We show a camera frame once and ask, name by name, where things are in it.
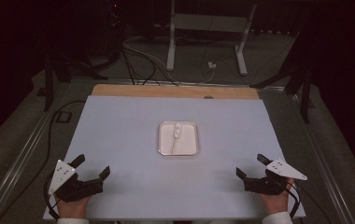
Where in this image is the person's left hand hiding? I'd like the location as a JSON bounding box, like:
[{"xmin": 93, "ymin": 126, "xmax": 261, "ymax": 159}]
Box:
[{"xmin": 55, "ymin": 196, "xmax": 92, "ymax": 220}]

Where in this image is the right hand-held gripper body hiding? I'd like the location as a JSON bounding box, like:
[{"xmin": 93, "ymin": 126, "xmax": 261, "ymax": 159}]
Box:
[{"xmin": 244, "ymin": 158, "xmax": 308, "ymax": 197}]

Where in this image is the white cable with plug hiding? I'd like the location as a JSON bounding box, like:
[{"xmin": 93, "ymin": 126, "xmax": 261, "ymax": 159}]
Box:
[{"xmin": 122, "ymin": 41, "xmax": 218, "ymax": 85}]

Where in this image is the pale blue table mat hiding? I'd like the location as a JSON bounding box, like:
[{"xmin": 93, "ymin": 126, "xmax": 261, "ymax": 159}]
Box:
[{"xmin": 43, "ymin": 95, "xmax": 306, "ymax": 220}]

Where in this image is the right hand-held gripper black cable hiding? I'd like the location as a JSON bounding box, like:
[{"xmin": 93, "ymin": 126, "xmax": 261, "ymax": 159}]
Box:
[{"xmin": 286, "ymin": 181, "xmax": 301, "ymax": 219}]

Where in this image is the metal floor rail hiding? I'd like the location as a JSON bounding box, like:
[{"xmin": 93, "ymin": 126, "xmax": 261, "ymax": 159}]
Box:
[
  {"xmin": 0, "ymin": 81, "xmax": 71, "ymax": 224},
  {"xmin": 289, "ymin": 92, "xmax": 355, "ymax": 224}
]

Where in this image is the person's right hand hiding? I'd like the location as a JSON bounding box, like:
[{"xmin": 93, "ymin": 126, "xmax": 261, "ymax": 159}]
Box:
[{"xmin": 260, "ymin": 177, "xmax": 295, "ymax": 216}]

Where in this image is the black floor cable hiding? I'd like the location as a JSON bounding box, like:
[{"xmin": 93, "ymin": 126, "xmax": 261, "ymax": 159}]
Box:
[{"xmin": 0, "ymin": 99, "xmax": 87, "ymax": 224}]

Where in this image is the black metal stand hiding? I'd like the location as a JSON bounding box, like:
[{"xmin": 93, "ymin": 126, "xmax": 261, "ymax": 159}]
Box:
[
  {"xmin": 42, "ymin": 50, "xmax": 108, "ymax": 112},
  {"xmin": 249, "ymin": 29, "xmax": 315, "ymax": 124}
]

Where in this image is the left hand-held gripper black cable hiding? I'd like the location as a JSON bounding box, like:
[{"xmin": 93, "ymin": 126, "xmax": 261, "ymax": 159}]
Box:
[{"xmin": 43, "ymin": 173, "xmax": 62, "ymax": 222}]

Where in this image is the bundle of black cables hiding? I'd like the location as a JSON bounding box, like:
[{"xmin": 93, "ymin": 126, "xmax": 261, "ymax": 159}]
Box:
[{"xmin": 120, "ymin": 40, "xmax": 179, "ymax": 87}]

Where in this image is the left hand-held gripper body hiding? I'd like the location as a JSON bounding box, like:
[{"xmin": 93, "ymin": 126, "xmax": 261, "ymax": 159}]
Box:
[{"xmin": 48, "ymin": 159, "xmax": 105, "ymax": 203}]

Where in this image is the black square floor plate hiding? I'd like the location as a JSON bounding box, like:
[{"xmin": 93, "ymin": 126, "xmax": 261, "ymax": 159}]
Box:
[{"xmin": 55, "ymin": 110, "xmax": 73, "ymax": 124}]

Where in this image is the white metal stand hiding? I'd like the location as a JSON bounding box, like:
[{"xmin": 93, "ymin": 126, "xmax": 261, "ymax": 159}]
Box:
[{"xmin": 165, "ymin": 0, "xmax": 258, "ymax": 77}]

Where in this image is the hand-held gripper black cable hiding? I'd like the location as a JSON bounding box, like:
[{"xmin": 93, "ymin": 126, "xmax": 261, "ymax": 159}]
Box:
[
  {"xmin": 43, "ymin": 173, "xmax": 62, "ymax": 222},
  {"xmin": 286, "ymin": 181, "xmax": 301, "ymax": 219}
]

